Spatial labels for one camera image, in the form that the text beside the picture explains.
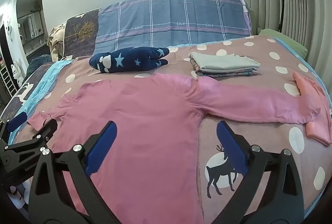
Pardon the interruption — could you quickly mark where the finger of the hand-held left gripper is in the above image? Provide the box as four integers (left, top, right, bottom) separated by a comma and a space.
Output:
5, 120, 58, 155
0, 111, 28, 147

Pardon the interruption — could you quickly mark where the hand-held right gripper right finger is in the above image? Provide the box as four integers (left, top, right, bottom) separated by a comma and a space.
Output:
215, 120, 304, 224

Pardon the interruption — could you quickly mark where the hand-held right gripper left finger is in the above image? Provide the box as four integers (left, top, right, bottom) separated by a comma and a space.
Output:
28, 121, 122, 224

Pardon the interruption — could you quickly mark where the pink long-sleeve shirt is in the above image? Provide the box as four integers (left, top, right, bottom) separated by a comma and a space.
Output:
26, 73, 322, 224

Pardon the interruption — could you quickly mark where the beige clothes pile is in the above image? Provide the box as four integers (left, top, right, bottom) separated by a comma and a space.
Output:
47, 24, 66, 61

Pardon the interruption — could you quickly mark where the polka-dot bed sheet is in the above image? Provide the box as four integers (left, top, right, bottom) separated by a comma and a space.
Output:
0, 34, 332, 224

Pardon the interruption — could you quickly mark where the white slatted rack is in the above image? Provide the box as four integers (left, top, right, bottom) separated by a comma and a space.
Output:
0, 63, 16, 100

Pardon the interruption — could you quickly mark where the light blue cloth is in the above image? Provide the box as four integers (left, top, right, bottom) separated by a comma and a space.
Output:
8, 59, 76, 145

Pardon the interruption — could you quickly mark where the white cat figurine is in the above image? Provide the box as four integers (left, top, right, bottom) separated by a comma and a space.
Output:
10, 62, 24, 86

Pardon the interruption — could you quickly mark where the dark teal blanket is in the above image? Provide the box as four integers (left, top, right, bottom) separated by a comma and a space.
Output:
26, 55, 54, 79

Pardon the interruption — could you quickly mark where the pale green folded cloth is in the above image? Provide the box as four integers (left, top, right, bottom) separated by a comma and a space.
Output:
189, 51, 260, 70

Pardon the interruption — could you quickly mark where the navy star-print garment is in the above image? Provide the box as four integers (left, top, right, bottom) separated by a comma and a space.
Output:
89, 46, 170, 74

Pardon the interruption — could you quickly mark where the salmon pink garment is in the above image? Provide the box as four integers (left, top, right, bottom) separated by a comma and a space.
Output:
293, 71, 332, 147

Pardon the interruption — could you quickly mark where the tree-print cushion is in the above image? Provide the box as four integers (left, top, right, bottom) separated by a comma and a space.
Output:
63, 8, 101, 58

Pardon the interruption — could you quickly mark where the blue plaid pillow cover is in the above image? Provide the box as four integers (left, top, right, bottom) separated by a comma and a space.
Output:
94, 0, 252, 52

